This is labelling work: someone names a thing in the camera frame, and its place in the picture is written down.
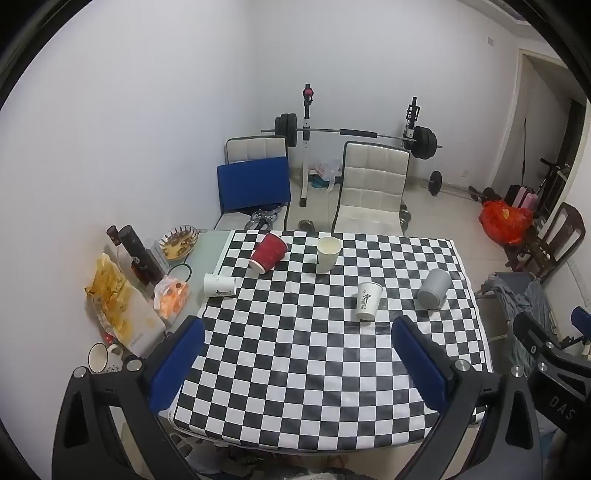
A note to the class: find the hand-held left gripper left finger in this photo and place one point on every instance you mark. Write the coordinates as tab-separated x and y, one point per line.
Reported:
178	364

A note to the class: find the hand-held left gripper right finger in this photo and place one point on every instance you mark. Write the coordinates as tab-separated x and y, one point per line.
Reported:
421	364

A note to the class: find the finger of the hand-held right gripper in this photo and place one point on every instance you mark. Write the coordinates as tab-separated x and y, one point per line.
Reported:
531	334
582	319

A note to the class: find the grey cup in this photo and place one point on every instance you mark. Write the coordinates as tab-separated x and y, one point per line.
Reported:
434	288

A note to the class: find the white cup with dark print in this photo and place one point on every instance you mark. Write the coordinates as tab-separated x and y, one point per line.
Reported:
368	304

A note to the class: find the white cup with small print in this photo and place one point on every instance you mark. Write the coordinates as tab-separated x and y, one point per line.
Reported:
219	286

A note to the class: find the cream paper cup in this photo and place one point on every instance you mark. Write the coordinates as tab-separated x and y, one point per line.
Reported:
328	256

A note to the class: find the red paper cup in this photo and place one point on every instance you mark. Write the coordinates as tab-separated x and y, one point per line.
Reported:
270	251

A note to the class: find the grey clothes pile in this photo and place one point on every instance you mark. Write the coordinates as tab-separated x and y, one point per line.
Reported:
521	300

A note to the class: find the snack chips bag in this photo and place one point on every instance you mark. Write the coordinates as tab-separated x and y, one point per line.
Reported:
141	325

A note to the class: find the orange plastic bag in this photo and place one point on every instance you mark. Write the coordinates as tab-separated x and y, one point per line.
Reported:
171	297

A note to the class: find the white patterned mug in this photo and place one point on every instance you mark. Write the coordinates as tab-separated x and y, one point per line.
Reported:
99	359

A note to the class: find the dark wooden chair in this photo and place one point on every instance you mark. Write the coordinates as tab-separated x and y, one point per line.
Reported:
561	230

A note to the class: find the yellow snack bag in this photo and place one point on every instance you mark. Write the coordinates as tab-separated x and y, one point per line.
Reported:
108	290

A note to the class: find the red plastic bag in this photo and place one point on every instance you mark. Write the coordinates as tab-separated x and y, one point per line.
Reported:
503	221

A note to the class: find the tall dark bottle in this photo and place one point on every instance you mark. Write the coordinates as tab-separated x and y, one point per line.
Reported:
138	251

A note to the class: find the glass bowl with food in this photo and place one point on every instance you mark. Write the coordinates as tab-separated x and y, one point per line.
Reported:
178	244

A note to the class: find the black white checkered tablecloth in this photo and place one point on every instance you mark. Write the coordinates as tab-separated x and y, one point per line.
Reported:
300	369

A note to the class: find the pink suitcase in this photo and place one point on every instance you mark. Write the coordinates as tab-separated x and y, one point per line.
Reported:
525	197

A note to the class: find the black kick scooter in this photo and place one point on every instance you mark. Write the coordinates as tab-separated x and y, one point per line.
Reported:
551	182

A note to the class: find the small dark bottle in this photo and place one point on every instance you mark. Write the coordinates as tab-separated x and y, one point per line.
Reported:
112	234

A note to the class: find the small chrome dumbbell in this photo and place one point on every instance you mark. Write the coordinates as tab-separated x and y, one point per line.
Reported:
307	225
405	218

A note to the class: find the black shoes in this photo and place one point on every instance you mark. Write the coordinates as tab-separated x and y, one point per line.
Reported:
482	194

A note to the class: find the chrome weight parts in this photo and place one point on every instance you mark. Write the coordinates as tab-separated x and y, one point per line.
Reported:
264	217

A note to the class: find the white padded chair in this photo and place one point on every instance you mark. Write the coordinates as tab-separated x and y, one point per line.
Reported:
374	184
254	147

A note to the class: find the blue folding chair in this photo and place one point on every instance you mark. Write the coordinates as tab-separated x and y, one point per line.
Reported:
254	182

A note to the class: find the white plastic bag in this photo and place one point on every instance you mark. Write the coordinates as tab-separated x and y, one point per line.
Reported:
328	171

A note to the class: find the barbell with black plates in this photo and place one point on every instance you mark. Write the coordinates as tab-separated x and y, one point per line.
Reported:
422	143

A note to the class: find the white barbell rack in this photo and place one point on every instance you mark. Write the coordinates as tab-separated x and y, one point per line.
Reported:
304	152

